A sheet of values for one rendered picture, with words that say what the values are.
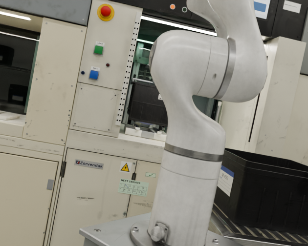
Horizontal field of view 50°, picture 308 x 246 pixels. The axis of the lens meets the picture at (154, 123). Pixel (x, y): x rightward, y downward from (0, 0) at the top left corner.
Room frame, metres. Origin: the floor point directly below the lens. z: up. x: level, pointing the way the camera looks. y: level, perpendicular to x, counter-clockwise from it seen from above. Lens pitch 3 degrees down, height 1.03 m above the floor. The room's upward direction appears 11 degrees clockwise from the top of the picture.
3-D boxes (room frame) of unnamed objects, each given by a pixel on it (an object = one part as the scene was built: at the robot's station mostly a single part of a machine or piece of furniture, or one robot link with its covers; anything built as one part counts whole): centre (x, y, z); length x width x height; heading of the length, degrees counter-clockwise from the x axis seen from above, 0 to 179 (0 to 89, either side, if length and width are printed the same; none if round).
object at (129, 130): (1.65, 0.03, 0.89); 0.22 x 0.21 x 0.04; 8
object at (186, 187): (0.67, -0.09, 0.85); 0.19 x 0.19 x 0.18
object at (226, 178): (1.01, -0.38, 0.85); 0.28 x 0.28 x 0.17; 7
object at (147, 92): (1.66, 0.03, 1.06); 0.24 x 0.20 x 0.32; 98
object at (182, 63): (0.67, -0.06, 1.07); 0.19 x 0.12 x 0.24; 96
